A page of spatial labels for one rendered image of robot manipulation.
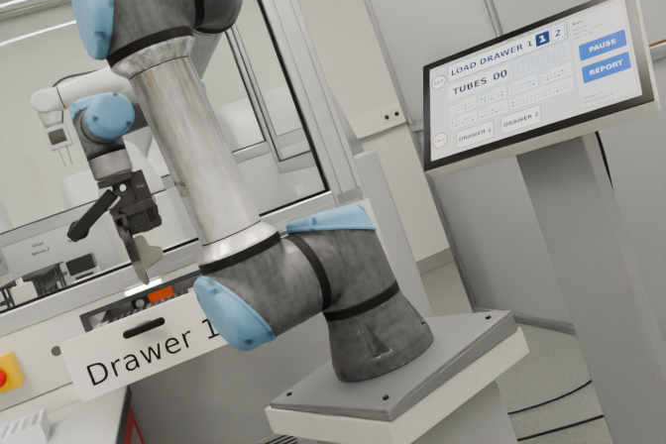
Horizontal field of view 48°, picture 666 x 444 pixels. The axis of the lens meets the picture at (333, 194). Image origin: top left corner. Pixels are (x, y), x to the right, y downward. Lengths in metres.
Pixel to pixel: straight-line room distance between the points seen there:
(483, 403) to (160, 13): 0.68
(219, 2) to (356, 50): 4.32
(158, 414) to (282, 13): 0.94
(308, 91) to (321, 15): 3.58
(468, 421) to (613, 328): 0.83
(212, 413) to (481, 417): 0.82
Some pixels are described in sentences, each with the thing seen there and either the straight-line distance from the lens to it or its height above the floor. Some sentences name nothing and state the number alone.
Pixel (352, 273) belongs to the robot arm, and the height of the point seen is 0.92.
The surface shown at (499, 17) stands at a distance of 3.02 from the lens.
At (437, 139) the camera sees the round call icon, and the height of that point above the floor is 1.02.
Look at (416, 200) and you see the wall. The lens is 5.37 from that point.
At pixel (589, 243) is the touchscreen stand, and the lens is 1.81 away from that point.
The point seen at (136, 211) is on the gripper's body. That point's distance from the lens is 1.45.
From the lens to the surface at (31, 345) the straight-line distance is 1.76.
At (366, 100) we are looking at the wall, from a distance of 5.30.
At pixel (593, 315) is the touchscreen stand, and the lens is 1.87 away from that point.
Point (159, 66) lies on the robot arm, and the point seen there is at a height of 1.26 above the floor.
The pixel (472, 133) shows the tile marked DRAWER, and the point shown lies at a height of 1.01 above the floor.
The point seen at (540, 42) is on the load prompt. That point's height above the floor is 1.15.
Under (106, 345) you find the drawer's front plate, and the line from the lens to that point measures 1.40.
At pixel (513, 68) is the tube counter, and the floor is 1.11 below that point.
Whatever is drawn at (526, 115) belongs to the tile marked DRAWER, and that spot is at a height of 1.01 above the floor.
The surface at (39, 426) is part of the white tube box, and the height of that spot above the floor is 0.79.
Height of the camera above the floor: 1.10
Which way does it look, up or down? 4 degrees down
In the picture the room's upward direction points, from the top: 20 degrees counter-clockwise
